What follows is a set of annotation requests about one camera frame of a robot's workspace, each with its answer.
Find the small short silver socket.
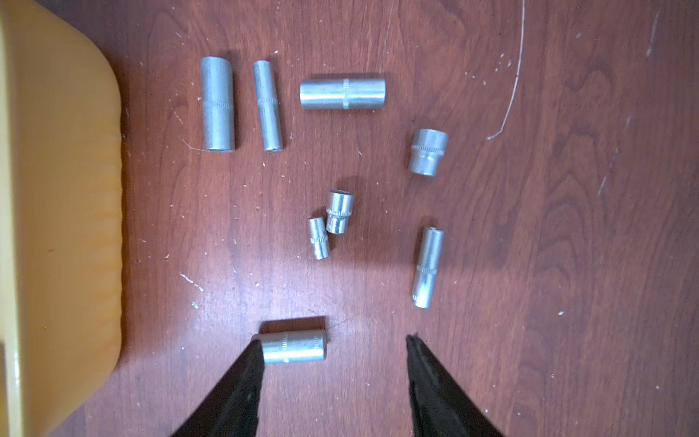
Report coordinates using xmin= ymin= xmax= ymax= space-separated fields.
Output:
xmin=326 ymin=190 xmax=354 ymax=235

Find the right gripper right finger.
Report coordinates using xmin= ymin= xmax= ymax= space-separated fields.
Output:
xmin=406 ymin=335 xmax=502 ymax=436

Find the tiny silver socket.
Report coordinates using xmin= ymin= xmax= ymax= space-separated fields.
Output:
xmin=308 ymin=217 xmax=329 ymax=260

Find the horizontal long silver socket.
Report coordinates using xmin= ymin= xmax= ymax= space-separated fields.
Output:
xmin=300 ymin=78 xmax=387 ymax=110

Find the yellow plastic tray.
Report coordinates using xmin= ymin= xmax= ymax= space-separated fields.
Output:
xmin=1 ymin=1 xmax=122 ymax=436

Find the wide short silver socket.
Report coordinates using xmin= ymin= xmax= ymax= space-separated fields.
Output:
xmin=409 ymin=129 xmax=449 ymax=177

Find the slim long silver socket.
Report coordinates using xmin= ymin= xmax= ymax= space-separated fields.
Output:
xmin=412 ymin=227 xmax=444 ymax=309

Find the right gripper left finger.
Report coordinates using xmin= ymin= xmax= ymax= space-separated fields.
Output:
xmin=173 ymin=340 xmax=265 ymax=436

